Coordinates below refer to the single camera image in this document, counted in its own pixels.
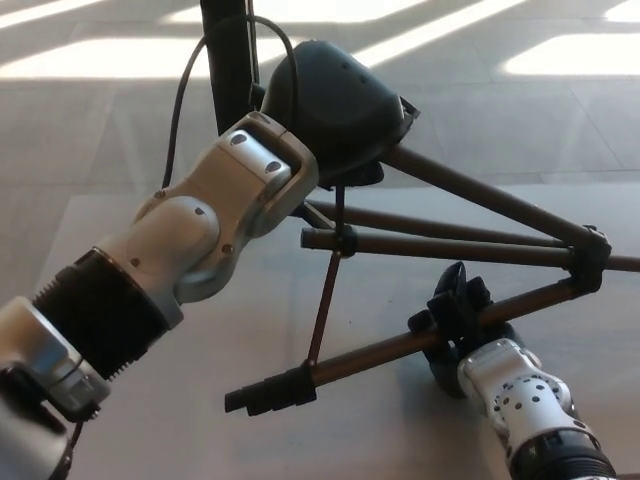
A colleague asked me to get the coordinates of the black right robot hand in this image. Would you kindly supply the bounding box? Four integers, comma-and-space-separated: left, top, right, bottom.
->
406, 261, 524, 399

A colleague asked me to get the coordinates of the brown black camera tripod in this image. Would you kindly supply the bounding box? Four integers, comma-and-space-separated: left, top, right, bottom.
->
223, 143, 640, 417

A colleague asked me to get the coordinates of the black upright post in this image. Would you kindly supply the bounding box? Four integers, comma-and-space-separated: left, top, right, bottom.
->
199, 0, 262, 136

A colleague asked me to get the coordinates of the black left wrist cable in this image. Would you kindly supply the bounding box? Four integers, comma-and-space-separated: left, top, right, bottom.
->
161, 14, 297, 194

